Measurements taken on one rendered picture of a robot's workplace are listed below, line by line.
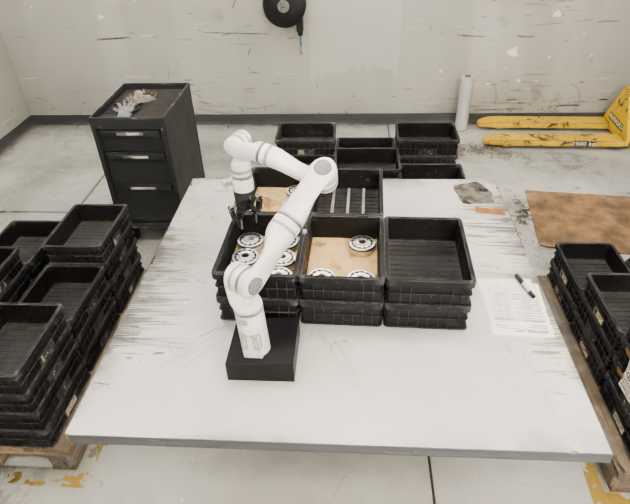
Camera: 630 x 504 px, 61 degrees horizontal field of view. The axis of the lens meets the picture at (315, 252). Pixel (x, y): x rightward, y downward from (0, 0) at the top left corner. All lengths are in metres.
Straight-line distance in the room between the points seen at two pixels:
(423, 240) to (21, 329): 1.73
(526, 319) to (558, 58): 3.65
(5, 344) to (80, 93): 3.65
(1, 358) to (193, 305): 0.83
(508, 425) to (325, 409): 0.55
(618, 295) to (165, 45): 4.18
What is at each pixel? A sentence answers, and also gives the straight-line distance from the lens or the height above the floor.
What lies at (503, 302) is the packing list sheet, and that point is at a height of 0.70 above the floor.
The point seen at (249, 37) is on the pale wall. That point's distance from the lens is 5.15.
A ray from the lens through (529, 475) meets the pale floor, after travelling 2.54.
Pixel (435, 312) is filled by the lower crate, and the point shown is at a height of 0.78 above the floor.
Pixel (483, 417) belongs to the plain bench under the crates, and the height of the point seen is 0.70.
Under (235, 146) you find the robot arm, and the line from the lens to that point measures 1.78.
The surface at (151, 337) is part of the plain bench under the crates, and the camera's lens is 2.03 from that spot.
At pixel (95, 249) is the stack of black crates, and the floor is 0.58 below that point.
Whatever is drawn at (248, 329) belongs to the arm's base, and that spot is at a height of 0.90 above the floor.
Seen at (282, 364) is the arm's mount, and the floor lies 0.78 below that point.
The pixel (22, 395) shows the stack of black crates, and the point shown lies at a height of 0.49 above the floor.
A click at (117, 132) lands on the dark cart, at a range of 3.41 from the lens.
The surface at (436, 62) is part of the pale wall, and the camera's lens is 5.19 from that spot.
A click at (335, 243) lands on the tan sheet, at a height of 0.83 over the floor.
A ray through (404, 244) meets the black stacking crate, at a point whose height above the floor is 0.83.
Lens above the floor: 2.07
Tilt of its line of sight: 36 degrees down
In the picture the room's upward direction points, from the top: 2 degrees counter-clockwise
